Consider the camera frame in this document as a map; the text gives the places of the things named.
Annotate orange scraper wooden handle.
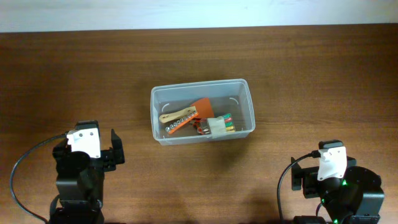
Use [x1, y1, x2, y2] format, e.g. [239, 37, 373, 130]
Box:
[159, 98, 215, 123]

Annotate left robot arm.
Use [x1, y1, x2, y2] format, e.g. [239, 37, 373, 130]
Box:
[49, 120, 125, 224]

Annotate orange socket bit rail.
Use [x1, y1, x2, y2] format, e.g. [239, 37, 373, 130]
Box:
[165, 110, 199, 134]

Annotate clear plastic storage container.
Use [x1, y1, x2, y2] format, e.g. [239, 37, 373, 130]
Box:
[150, 79, 256, 146]

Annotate left black camera cable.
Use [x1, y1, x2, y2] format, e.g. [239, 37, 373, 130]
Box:
[9, 133, 69, 224]

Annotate red handled cutting pliers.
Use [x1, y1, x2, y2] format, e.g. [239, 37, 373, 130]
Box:
[191, 119, 208, 135]

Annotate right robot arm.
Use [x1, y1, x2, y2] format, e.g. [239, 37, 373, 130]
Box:
[290, 139, 385, 224]

